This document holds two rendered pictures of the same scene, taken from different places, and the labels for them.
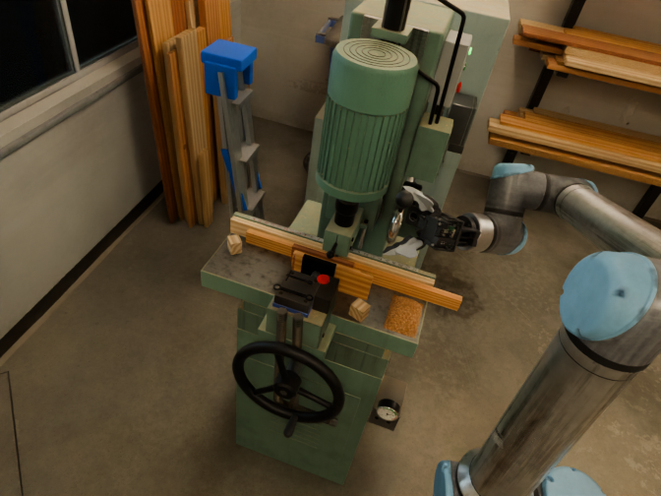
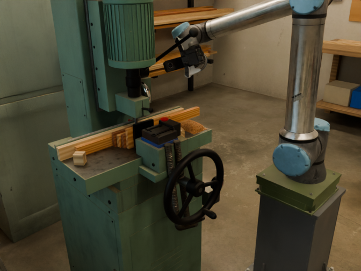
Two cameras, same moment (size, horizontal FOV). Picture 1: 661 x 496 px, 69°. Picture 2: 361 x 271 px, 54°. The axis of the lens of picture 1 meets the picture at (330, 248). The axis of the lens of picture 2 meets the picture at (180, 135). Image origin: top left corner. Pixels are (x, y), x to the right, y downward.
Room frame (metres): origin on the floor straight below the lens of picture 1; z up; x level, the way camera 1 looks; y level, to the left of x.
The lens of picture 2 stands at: (0.05, 0.93, 1.49)
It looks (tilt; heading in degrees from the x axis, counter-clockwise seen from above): 24 degrees down; 307
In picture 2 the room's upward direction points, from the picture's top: 1 degrees counter-clockwise
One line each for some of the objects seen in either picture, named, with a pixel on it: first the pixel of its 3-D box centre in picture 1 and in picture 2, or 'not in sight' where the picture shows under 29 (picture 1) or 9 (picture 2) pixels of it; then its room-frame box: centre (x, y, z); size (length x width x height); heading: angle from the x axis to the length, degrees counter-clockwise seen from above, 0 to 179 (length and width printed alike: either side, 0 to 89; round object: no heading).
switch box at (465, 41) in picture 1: (450, 69); not in sight; (1.27, -0.22, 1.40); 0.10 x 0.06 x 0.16; 169
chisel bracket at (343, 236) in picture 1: (343, 230); (132, 105); (1.00, -0.03, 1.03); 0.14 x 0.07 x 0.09; 169
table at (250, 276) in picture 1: (311, 298); (148, 153); (0.88, 0.03, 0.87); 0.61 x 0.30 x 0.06; 79
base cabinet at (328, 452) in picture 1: (323, 351); (129, 229); (1.10, -0.04, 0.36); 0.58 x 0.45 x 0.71; 169
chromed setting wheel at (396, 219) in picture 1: (395, 222); (141, 94); (1.08, -0.17, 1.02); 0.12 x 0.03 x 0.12; 169
